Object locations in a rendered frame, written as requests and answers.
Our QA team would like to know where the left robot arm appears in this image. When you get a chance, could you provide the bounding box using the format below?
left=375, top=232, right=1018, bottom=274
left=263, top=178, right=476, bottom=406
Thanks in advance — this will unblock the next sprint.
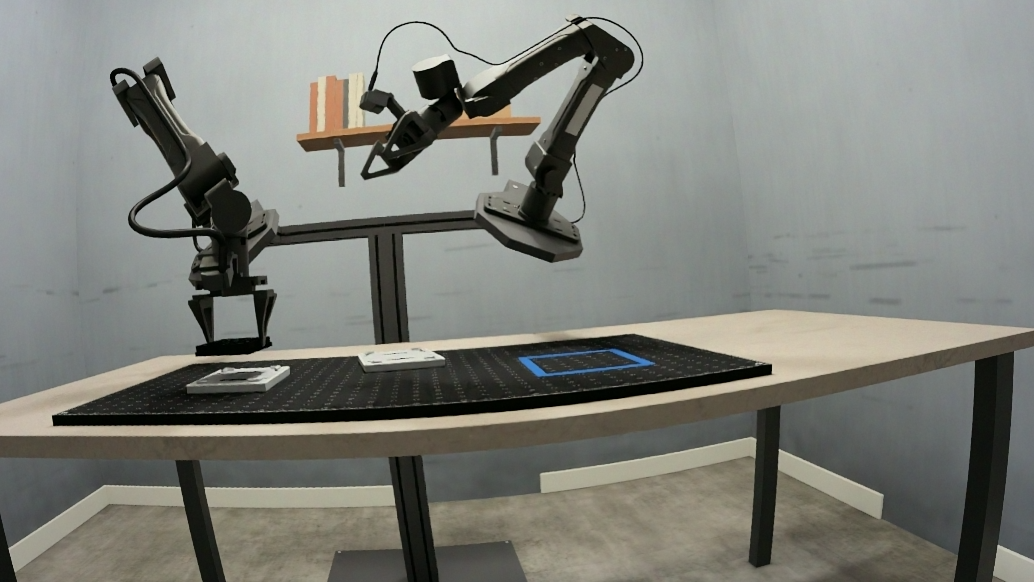
left=412, top=14, right=635, bottom=244

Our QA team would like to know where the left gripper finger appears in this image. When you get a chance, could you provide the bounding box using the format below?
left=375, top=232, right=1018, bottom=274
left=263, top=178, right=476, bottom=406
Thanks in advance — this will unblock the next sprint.
left=382, top=112, right=433, bottom=160
left=361, top=140, right=403, bottom=181

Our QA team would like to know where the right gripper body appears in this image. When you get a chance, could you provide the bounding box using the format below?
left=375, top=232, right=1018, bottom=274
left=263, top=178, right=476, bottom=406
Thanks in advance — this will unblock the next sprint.
left=192, top=239, right=274, bottom=299

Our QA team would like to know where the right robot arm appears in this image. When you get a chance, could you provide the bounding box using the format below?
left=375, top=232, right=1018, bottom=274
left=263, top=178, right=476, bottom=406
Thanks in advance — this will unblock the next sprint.
left=112, top=57, right=270, bottom=290

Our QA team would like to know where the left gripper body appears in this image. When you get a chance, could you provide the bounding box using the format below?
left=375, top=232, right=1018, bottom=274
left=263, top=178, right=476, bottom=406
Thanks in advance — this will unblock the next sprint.
left=373, top=89, right=446, bottom=169

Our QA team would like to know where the white rectangular frame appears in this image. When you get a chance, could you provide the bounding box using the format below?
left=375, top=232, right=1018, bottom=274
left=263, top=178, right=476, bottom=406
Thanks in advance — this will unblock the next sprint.
left=358, top=347, right=445, bottom=373

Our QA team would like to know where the blue rectangular tape outline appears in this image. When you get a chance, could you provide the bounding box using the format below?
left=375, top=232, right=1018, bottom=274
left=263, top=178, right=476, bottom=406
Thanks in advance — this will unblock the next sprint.
left=518, top=349, right=655, bottom=377

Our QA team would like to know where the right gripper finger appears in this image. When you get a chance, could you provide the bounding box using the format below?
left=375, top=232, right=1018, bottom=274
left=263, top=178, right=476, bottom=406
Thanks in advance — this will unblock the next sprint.
left=254, top=293, right=277, bottom=347
left=188, top=297, right=214, bottom=343

